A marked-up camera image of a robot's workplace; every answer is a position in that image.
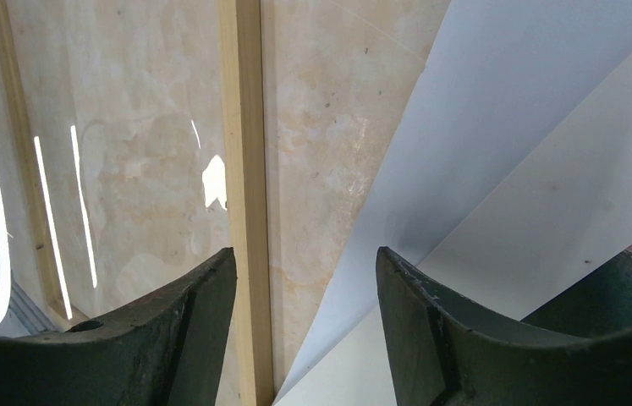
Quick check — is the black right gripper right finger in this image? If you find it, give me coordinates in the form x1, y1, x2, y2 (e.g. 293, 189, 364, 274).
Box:
376, 247, 632, 405

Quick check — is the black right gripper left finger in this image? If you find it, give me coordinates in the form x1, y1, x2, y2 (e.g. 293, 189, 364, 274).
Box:
0, 248, 237, 405

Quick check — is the sunset cloud photo print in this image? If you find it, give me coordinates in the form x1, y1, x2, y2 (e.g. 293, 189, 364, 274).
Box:
523, 245, 632, 337

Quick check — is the white mat board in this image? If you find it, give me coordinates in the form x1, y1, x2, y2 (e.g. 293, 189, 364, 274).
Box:
277, 52, 632, 405

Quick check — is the white paper sheet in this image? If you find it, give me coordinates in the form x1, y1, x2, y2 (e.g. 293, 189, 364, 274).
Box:
281, 1, 632, 393

